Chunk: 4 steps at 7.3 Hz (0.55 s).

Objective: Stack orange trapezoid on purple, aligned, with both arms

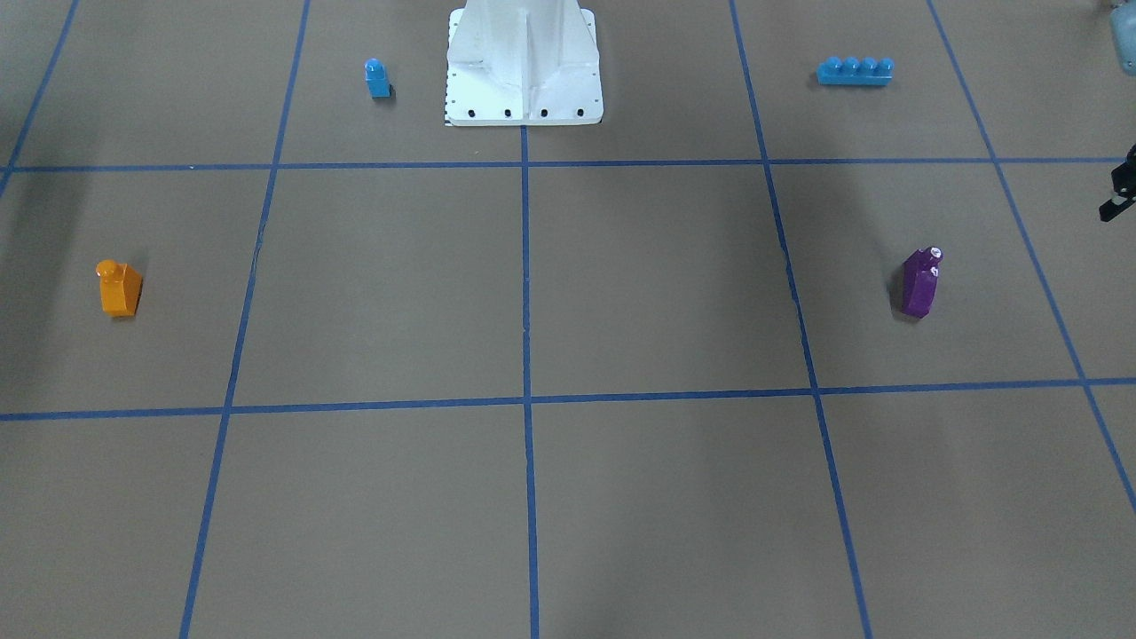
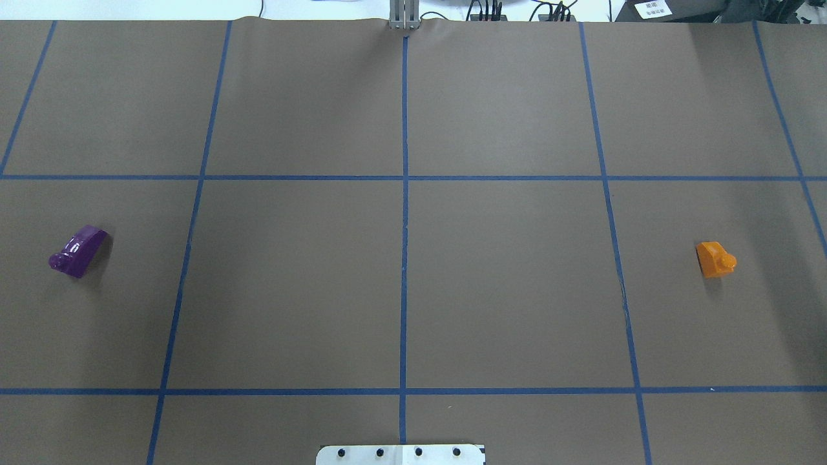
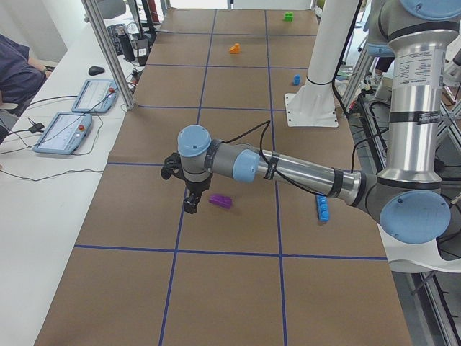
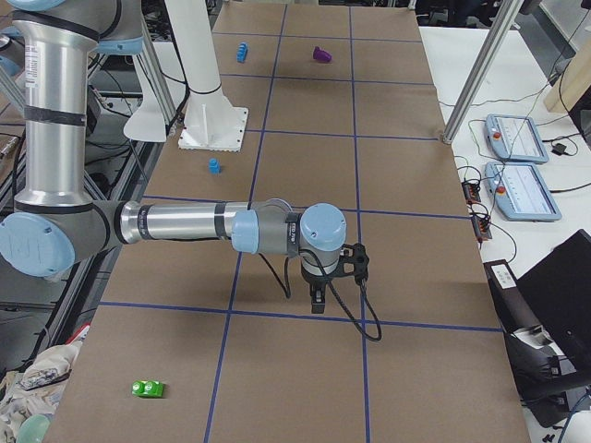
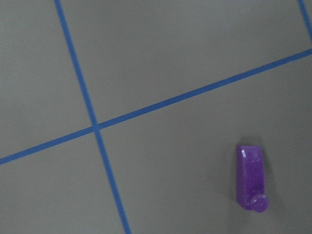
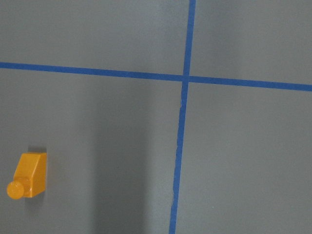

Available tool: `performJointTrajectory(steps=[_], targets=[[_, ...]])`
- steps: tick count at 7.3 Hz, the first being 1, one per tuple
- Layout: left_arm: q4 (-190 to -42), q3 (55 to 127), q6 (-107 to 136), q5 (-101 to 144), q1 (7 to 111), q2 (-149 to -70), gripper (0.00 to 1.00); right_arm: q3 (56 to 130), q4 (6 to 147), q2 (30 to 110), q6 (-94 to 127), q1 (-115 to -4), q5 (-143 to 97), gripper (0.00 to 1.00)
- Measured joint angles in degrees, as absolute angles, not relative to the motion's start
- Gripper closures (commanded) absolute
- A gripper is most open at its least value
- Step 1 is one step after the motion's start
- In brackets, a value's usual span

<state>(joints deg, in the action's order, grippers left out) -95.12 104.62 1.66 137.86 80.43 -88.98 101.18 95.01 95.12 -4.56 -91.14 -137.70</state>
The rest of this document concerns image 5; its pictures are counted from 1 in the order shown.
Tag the purple trapezoid block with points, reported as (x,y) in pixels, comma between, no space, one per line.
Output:
(250,179)

